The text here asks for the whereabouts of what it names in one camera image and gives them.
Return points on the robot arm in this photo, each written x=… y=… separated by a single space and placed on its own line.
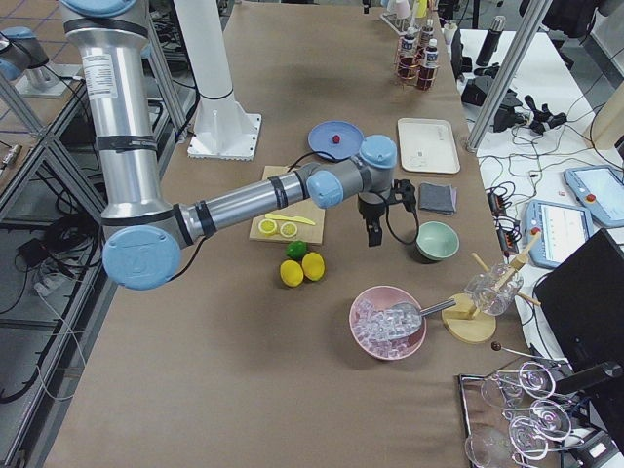
x=20 y=51
x=144 y=234

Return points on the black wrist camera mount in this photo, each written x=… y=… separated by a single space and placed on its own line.
x=403 y=192

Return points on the right tea bottle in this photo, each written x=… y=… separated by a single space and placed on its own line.
x=406 y=62

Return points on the white rabbit tray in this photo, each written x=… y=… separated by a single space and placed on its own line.
x=427 y=146

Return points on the clear glass mug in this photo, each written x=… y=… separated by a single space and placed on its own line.
x=494 y=291

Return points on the black thermos bottle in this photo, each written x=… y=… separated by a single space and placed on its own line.
x=491 y=41

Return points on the blue round plate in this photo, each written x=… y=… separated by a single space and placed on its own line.
x=320 y=140

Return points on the aluminium frame post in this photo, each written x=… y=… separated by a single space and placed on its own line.
x=534 y=15

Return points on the upper lemon half slice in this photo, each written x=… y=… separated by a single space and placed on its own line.
x=288 y=229

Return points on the upper teach pendant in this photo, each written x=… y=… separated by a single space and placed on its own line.
x=599 y=189

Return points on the lemon half slice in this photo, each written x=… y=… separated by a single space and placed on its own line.
x=268 y=227
x=288 y=229

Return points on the front tea bottle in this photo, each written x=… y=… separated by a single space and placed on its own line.
x=428 y=66

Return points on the grey folded cloth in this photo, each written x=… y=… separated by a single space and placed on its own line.
x=437 y=198

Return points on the green lime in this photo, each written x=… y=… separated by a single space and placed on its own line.
x=296 y=250

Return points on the lower lemon half slice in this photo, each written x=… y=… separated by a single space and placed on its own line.
x=268 y=227

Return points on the steel ice scoop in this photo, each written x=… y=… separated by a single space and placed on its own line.
x=414 y=312

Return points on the upper yellow lemon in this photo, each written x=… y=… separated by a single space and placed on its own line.
x=313 y=266

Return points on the pink ice bucket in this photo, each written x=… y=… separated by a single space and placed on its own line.
x=376 y=329

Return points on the upper right wine glass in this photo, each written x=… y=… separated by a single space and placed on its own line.
x=531 y=377

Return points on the black wire glass rack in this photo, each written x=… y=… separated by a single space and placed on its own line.
x=590 y=444

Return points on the yellow lemon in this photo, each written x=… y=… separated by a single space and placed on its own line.
x=313 y=266
x=291 y=273

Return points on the wooden stand with base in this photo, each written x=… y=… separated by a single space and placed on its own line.
x=466 y=322

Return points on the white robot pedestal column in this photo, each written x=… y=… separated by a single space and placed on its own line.
x=222 y=127

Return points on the yellow plastic knife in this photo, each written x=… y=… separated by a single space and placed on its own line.
x=294 y=219

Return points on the middle wine glass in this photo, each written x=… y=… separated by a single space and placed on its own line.
x=554 y=423

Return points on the black laptop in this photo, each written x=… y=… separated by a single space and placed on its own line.
x=582 y=301

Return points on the mint green bowl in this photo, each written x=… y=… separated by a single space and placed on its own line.
x=437 y=241

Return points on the copper wire bottle rack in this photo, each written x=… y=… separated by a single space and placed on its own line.
x=417 y=66

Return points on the lower teach pendant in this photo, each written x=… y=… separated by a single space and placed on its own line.
x=555 y=231

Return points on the tea bottle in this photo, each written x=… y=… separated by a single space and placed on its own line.
x=406 y=62
x=427 y=33
x=428 y=66

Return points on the back left tea bottle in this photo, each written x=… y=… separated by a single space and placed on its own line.
x=427 y=33

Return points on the wine glass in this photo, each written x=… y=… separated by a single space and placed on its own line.
x=487 y=441
x=526 y=438
x=554 y=423
x=531 y=377

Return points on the lower yellow lemon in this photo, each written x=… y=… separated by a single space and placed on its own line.
x=291 y=273

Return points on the teach pendant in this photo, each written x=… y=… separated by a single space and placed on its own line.
x=599 y=189
x=555 y=231

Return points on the left wine glass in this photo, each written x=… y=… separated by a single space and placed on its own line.
x=487 y=441

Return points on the lower wine glass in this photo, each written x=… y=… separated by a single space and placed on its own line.
x=526 y=438

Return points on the wooden cutting board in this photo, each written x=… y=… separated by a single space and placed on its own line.
x=311 y=234

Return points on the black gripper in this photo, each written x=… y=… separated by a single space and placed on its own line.
x=369 y=209

